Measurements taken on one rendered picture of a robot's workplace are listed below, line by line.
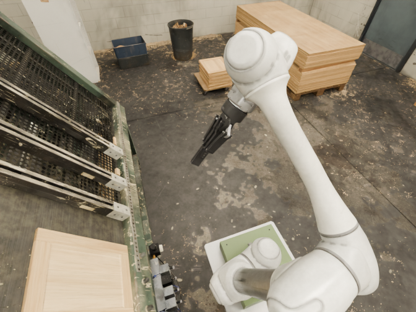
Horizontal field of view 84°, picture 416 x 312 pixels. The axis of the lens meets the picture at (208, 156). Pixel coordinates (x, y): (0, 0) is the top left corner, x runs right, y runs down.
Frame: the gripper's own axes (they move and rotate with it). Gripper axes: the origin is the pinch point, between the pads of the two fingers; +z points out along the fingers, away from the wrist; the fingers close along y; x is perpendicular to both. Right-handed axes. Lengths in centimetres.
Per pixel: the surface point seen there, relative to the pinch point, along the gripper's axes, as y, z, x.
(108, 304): 8, 82, 4
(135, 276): -7, 83, 16
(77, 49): -376, 107, -102
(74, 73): -150, 55, -62
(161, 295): -3, 91, 35
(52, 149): -52, 59, -45
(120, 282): -3, 84, 8
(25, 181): -25, 59, -47
